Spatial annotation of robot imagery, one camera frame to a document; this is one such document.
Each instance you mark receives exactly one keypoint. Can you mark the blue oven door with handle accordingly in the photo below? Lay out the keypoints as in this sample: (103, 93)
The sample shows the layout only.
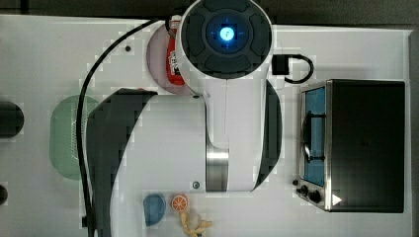
(313, 135)

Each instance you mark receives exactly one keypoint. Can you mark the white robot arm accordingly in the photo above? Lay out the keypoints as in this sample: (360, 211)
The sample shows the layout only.
(154, 154)

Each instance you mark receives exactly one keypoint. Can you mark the black toaster oven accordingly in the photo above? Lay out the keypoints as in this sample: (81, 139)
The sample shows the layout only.
(364, 147)

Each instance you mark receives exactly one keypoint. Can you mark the red ketchup bottle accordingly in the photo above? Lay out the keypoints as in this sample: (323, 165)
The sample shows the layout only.
(172, 70)

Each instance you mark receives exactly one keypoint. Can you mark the grey round plate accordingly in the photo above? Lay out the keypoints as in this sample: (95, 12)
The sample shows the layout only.
(156, 62)

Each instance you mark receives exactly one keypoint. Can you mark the orange slice toy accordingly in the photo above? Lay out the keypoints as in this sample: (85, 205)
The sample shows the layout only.
(179, 202)

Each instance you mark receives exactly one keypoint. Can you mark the blue bowl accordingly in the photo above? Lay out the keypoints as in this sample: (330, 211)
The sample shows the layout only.
(154, 207)

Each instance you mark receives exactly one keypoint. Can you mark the peeled banana toy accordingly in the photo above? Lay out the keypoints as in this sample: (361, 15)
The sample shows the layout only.
(193, 226)

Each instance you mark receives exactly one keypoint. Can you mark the green perforated colander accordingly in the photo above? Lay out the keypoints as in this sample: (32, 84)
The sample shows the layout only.
(63, 153)

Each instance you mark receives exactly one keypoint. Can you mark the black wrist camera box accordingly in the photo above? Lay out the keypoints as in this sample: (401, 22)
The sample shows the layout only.
(280, 64)

